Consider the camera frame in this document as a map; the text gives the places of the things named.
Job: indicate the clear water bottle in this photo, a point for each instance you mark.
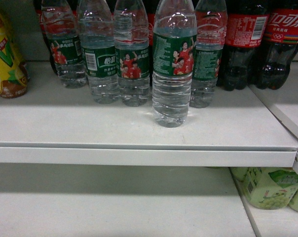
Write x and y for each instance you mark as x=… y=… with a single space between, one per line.
x=174 y=40

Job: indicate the water bottle team label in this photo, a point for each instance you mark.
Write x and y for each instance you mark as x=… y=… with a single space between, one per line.
x=131 y=40

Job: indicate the white metal shelf board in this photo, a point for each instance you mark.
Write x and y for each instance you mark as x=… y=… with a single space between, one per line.
x=55 y=125

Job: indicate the water bottle barcode label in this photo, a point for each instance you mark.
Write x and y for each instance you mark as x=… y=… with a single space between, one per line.
x=95 y=29

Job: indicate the water bottle right rear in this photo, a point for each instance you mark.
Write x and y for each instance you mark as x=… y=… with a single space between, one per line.
x=211 y=16

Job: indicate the water bottle far left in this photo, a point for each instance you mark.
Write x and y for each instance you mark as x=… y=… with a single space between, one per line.
x=60 y=26

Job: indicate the white lower shelf board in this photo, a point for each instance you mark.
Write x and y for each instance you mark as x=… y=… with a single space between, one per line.
x=49 y=200

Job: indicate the cola bottle barcode label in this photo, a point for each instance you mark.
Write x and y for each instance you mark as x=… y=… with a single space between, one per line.
x=246 y=22

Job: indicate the green grape juice bottle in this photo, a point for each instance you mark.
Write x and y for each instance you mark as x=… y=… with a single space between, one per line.
x=270 y=188

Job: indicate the yellow lemon tea bottle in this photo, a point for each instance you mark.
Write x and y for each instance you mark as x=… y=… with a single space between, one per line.
x=13 y=68

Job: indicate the cola bottle red logo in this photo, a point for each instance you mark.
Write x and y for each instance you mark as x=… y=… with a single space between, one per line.
x=278 y=47

